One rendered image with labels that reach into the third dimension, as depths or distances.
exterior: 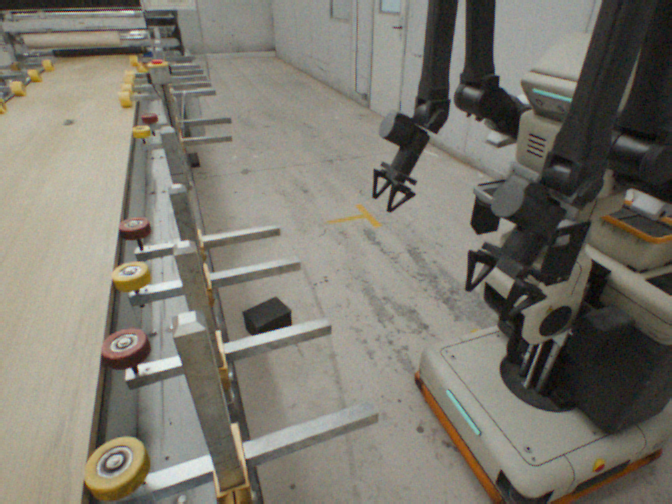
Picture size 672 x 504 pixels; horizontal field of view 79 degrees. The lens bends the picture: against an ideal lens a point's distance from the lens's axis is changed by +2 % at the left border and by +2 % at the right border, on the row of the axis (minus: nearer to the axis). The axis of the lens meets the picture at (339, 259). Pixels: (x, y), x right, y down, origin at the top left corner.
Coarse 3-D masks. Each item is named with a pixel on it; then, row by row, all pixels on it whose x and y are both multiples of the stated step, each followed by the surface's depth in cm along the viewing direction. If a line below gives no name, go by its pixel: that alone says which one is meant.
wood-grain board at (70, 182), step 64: (64, 64) 355; (128, 64) 355; (0, 128) 196; (64, 128) 195; (128, 128) 196; (0, 192) 135; (64, 192) 135; (0, 256) 103; (64, 256) 103; (0, 320) 83; (64, 320) 83; (0, 384) 70; (64, 384) 70; (0, 448) 60; (64, 448) 60
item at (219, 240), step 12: (252, 228) 131; (264, 228) 132; (276, 228) 132; (204, 240) 125; (216, 240) 126; (228, 240) 128; (240, 240) 129; (144, 252) 120; (156, 252) 121; (168, 252) 123
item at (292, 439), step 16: (336, 416) 73; (352, 416) 73; (368, 416) 73; (288, 432) 70; (304, 432) 70; (320, 432) 70; (336, 432) 72; (256, 448) 68; (272, 448) 68; (288, 448) 69; (304, 448) 71; (192, 464) 66; (208, 464) 66; (256, 464) 68; (160, 480) 63; (176, 480) 63; (192, 480) 64; (208, 480) 66; (128, 496) 61; (144, 496) 62; (160, 496) 63
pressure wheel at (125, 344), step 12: (120, 336) 79; (132, 336) 79; (144, 336) 78; (108, 348) 76; (120, 348) 76; (132, 348) 76; (144, 348) 77; (108, 360) 75; (120, 360) 74; (132, 360) 76
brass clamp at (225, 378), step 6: (222, 342) 87; (222, 348) 86; (222, 354) 84; (222, 360) 83; (222, 366) 82; (222, 372) 81; (228, 372) 82; (222, 378) 80; (228, 378) 81; (222, 384) 81; (228, 384) 81
